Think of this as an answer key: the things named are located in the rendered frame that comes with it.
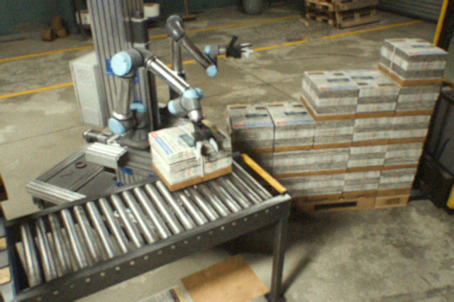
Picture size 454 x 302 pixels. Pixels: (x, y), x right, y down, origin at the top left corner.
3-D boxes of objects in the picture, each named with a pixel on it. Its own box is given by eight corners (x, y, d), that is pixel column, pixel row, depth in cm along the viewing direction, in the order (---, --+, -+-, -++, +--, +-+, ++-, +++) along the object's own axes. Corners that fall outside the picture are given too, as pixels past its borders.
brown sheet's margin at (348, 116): (299, 99, 312) (300, 94, 310) (335, 97, 315) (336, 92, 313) (315, 121, 280) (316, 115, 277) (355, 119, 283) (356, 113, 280)
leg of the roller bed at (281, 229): (276, 293, 257) (283, 210, 222) (281, 299, 252) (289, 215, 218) (268, 296, 254) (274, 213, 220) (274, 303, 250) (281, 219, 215)
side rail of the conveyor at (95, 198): (237, 166, 260) (237, 150, 254) (241, 171, 256) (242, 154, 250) (11, 238, 204) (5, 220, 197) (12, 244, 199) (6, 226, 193)
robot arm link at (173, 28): (171, 19, 266) (221, 70, 285) (173, 15, 275) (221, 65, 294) (159, 31, 270) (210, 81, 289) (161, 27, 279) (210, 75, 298)
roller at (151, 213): (141, 191, 226) (140, 184, 223) (174, 244, 190) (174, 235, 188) (133, 194, 223) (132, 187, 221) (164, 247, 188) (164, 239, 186)
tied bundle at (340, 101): (299, 100, 312) (302, 71, 301) (335, 98, 316) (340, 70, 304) (315, 122, 280) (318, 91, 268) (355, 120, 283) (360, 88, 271)
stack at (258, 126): (226, 191, 349) (225, 103, 307) (355, 181, 361) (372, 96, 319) (232, 221, 316) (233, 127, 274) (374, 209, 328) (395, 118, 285)
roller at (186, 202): (174, 179, 233) (169, 174, 230) (213, 226, 198) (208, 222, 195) (168, 184, 233) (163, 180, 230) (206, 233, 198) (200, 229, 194)
